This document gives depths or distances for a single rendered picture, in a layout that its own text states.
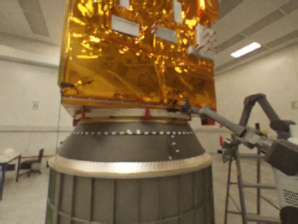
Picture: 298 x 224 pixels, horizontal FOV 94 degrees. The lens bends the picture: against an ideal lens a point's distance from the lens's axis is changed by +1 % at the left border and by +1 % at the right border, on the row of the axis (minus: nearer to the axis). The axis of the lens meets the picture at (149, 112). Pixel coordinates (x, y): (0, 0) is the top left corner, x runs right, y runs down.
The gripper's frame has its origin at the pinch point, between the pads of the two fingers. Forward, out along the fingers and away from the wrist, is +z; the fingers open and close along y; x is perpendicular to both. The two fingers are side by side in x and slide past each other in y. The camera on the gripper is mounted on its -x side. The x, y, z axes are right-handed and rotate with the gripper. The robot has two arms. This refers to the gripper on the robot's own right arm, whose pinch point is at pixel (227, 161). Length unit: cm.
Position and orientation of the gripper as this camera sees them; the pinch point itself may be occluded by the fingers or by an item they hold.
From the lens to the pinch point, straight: 164.0
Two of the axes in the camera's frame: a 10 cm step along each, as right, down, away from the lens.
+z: -2.1, 9.2, 3.3
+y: -9.1, -0.6, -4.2
